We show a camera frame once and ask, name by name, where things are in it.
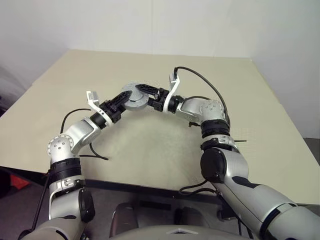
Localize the black table frame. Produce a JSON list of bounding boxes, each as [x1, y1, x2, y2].
[[82, 178, 241, 223]]

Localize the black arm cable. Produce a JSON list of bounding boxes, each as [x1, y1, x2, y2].
[[31, 107, 110, 231], [173, 66, 231, 196]]

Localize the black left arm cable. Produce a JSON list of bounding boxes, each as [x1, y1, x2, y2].
[[31, 107, 110, 231]]

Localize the silver motor housing copper windings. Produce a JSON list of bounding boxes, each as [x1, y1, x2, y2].
[[123, 87, 151, 111]]

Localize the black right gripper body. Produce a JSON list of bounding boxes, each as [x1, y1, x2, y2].
[[152, 88, 171, 112]]

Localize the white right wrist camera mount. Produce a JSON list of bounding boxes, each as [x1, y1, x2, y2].
[[163, 72, 182, 113]]

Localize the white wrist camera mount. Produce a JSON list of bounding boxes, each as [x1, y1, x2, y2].
[[163, 72, 182, 113], [86, 90, 113, 126]]

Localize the dark grey bulky object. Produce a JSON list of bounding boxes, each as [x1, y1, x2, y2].
[[0, 66, 26, 116]]

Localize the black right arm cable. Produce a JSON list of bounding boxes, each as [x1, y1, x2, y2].
[[173, 66, 231, 196]]

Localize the silver round motor lid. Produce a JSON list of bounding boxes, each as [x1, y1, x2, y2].
[[120, 80, 145, 101]]

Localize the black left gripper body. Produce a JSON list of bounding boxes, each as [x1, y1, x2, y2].
[[99, 99, 124, 124]]

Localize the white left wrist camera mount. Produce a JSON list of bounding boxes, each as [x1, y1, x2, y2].
[[86, 90, 113, 126]]

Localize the red object under table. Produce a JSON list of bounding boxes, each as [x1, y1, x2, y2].
[[11, 174, 31, 190]]

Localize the dark rounded shape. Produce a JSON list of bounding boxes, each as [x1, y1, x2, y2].
[[109, 202, 140, 236]]

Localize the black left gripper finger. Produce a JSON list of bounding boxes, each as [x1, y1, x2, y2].
[[113, 90, 133, 109]]

